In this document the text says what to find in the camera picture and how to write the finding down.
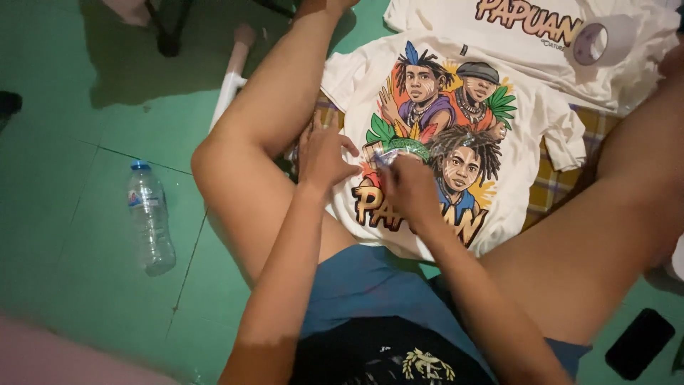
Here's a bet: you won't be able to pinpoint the person's right hand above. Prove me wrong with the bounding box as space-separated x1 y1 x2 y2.
376 153 442 225

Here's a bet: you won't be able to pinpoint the person's left hand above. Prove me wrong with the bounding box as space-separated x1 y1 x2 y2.
296 109 364 189

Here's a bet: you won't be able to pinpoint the clear plastic film piece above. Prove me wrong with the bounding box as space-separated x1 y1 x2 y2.
371 147 413 171

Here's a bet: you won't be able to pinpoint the white t-shirt with faces print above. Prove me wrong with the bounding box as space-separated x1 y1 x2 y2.
321 29 589 263

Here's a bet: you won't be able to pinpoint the person's blue shorts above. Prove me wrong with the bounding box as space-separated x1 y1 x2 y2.
301 243 592 383

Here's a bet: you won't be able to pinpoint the person's left leg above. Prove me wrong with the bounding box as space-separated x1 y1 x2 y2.
191 0 360 284

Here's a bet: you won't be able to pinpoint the person's leg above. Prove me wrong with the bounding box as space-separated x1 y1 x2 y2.
478 45 684 345
191 0 360 284

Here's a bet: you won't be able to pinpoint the white t-shirt with lettering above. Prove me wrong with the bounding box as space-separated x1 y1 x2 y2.
384 0 683 116

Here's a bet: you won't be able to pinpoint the yellow plaid cloth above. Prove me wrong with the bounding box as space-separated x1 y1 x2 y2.
312 91 624 232

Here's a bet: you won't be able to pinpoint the white plastic pipe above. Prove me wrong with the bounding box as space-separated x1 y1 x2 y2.
208 24 257 132

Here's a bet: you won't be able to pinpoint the person's black printed shirt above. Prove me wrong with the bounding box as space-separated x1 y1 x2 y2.
289 315 499 385

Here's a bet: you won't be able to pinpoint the person's right leg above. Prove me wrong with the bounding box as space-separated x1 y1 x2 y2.
478 45 684 345

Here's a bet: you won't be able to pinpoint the clear plastic water bottle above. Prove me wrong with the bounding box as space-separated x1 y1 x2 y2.
126 159 177 277

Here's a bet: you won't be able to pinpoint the white tape roll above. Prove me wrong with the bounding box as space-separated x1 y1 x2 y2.
573 15 638 67

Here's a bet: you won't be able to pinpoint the black chair leg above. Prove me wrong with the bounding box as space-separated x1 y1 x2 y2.
143 0 194 58

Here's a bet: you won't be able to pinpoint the black phone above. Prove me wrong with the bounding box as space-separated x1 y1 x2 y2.
605 308 676 381

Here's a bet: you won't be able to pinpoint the pink mat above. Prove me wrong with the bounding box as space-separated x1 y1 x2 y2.
0 313 180 385

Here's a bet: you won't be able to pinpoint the dark shoe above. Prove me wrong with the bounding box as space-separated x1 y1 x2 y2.
0 91 24 132

